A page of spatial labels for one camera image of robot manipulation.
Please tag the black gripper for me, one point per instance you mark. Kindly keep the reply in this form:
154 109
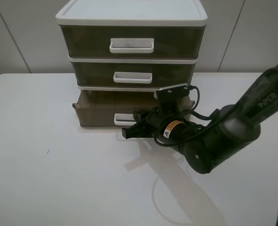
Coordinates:
169 128

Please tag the dark translucent drawer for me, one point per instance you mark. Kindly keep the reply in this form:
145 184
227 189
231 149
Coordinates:
111 108
102 74
169 42

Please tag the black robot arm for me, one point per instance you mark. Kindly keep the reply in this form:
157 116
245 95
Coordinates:
207 141

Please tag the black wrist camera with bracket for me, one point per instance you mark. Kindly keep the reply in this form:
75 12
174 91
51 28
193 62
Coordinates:
172 99

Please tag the white plastic drawer cabinet frame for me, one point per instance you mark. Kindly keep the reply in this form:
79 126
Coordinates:
156 13

